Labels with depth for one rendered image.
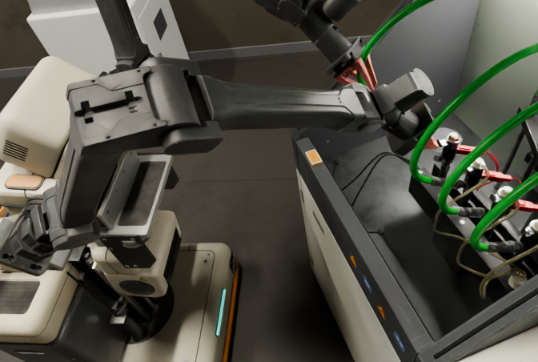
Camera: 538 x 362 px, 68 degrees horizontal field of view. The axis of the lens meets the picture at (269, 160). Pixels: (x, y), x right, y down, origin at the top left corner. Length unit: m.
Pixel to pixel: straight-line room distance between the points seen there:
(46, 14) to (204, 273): 1.66
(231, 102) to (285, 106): 0.09
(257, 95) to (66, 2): 2.06
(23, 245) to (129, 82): 0.47
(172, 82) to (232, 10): 2.67
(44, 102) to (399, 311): 0.80
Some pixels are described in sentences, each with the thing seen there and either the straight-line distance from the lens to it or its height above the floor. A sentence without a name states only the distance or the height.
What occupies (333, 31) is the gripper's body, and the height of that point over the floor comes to 1.34.
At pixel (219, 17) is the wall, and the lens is 3.16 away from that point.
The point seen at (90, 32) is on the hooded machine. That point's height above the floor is 0.76.
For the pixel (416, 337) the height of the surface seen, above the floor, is 0.95.
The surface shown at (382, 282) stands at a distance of 0.92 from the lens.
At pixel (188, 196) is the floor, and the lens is 2.37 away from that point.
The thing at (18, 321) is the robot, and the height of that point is 0.81.
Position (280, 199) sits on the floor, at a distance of 2.22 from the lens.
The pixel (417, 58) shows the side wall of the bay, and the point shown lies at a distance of 1.20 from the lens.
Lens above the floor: 1.78
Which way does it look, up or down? 48 degrees down
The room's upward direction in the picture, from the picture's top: 13 degrees counter-clockwise
